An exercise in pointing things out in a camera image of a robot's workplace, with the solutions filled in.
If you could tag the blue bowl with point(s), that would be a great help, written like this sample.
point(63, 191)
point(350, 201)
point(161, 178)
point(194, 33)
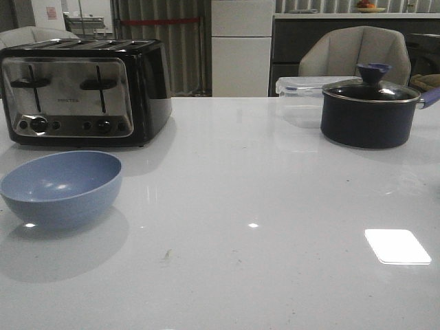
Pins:
point(63, 190)

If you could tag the clear plastic food container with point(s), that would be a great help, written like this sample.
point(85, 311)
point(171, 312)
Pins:
point(301, 99)

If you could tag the white refrigerator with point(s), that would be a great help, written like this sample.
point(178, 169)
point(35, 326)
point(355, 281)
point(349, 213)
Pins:
point(241, 47)

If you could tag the red barrier tape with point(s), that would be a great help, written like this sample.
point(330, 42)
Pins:
point(160, 21)

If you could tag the dark blue saucepan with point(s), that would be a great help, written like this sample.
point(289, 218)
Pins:
point(371, 124)

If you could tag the dark kitchen counter cabinet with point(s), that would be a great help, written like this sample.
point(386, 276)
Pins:
point(293, 35)

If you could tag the beige chair right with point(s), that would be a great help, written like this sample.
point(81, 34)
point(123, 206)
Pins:
point(339, 52)

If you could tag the beige chair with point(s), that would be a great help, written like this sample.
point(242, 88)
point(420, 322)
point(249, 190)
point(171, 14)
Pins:
point(339, 52)
point(32, 34)

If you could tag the glass lid with blue knob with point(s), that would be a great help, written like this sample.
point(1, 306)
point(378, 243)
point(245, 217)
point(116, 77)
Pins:
point(371, 87)

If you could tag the black and chrome toaster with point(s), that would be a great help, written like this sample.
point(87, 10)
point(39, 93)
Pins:
point(75, 92)

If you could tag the fruit plate on counter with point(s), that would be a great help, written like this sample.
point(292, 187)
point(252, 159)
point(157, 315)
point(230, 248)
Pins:
point(365, 6)

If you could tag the yellowish cloth item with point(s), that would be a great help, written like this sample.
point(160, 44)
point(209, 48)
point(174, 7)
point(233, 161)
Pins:
point(425, 82)

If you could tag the beige chair left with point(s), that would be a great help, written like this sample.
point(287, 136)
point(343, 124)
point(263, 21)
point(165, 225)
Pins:
point(32, 34)

